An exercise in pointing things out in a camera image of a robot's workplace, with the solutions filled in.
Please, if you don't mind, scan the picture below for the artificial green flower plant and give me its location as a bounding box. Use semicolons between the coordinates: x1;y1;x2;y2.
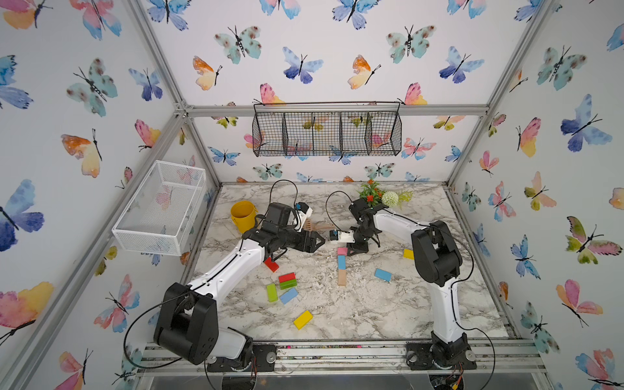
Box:
358;179;414;208

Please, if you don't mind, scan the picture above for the yellow cup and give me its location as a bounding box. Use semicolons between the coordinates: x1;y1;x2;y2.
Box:
231;201;258;234

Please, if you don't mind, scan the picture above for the white mesh wall basket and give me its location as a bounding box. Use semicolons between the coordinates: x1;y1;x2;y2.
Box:
112;160;206;256

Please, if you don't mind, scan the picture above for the pale blue building block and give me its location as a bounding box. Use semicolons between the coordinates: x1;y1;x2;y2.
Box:
279;288;298;305

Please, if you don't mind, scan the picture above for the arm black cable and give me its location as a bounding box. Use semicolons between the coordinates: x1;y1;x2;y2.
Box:
121;179;299;371
325;189;498;390

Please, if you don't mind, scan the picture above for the yellow long building block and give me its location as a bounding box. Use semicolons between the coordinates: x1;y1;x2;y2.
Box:
293;310;314;330

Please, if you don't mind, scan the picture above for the beige plastic slotted scoop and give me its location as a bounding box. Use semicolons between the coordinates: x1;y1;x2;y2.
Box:
303;219;336;232

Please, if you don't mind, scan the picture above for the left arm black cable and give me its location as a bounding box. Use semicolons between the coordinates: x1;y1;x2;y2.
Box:
121;179;299;371

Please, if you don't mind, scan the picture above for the green flat building block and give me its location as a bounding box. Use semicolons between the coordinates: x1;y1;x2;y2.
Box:
279;279;297;290

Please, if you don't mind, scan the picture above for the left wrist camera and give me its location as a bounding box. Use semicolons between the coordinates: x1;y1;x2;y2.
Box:
293;202;313;232

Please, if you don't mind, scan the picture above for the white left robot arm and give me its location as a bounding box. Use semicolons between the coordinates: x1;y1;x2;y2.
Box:
154;202;324;370

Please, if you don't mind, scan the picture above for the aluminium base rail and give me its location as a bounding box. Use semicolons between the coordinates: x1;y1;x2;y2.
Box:
136;340;547;376

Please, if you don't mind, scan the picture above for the light green building block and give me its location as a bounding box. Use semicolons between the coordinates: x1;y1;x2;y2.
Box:
266;284;279;302

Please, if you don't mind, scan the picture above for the natural wood building block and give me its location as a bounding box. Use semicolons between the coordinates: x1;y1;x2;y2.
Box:
337;269;347;286

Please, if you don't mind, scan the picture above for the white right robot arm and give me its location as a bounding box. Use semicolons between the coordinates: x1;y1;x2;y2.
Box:
348;199;469;368

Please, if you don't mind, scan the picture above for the light blue building block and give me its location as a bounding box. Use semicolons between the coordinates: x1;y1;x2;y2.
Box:
337;255;346;270

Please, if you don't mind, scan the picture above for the black wire wall basket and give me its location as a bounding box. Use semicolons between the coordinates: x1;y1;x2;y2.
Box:
248;102;402;158

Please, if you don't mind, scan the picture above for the red flat building block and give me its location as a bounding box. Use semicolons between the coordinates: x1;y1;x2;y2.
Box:
278;272;296;284

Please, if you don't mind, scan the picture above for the teal building block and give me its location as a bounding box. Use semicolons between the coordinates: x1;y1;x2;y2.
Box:
375;268;393;283

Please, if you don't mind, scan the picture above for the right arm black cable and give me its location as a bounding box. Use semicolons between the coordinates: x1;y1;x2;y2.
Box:
325;189;498;390

